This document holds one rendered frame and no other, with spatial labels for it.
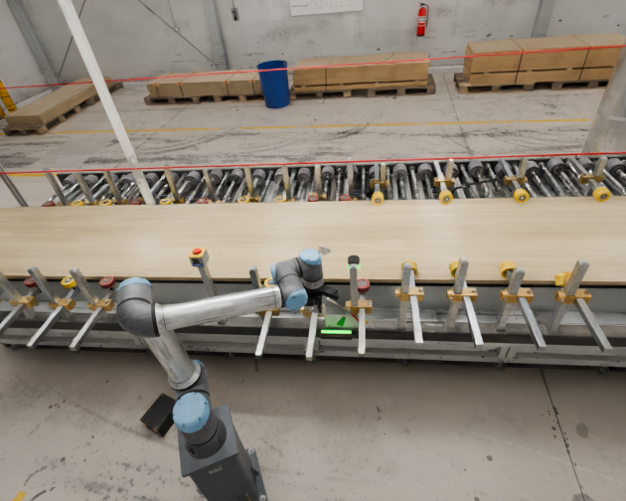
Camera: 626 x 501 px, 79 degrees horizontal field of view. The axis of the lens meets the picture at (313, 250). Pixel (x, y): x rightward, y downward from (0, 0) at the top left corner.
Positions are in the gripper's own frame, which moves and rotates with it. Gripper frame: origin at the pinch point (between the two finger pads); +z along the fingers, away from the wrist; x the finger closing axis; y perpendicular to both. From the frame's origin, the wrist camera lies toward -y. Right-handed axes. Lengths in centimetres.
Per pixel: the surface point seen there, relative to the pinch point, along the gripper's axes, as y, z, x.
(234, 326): 53, 29, -14
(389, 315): -35, 37, -30
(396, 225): -42, 9, -80
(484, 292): -87, 23, -35
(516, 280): -89, -8, -13
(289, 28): 113, 0, -746
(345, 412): -7, 99, -2
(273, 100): 131, 84, -571
